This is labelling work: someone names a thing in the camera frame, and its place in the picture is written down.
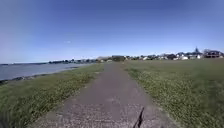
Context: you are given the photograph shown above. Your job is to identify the row of houses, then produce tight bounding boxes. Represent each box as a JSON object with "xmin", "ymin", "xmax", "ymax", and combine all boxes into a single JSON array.
[{"xmin": 48, "ymin": 46, "xmax": 224, "ymax": 65}]

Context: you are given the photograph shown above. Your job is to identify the green grass field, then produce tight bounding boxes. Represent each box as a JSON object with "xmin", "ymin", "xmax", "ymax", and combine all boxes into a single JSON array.
[{"xmin": 118, "ymin": 57, "xmax": 224, "ymax": 128}]

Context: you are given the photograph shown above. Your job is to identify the grey gravel path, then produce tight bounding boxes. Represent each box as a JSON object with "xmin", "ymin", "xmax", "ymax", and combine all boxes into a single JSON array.
[{"xmin": 29, "ymin": 61, "xmax": 181, "ymax": 128}]

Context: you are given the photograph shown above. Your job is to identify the blue water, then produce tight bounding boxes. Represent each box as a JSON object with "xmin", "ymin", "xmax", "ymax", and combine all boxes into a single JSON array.
[{"xmin": 0, "ymin": 62, "xmax": 93, "ymax": 81}]

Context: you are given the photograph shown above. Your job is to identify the green grass strip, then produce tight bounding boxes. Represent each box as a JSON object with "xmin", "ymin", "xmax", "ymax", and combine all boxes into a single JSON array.
[{"xmin": 0, "ymin": 62, "xmax": 106, "ymax": 128}]

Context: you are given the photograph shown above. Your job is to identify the dark rocky shoreline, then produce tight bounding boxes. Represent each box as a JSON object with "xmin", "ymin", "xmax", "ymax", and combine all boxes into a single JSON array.
[{"xmin": 0, "ymin": 65, "xmax": 81, "ymax": 86}]

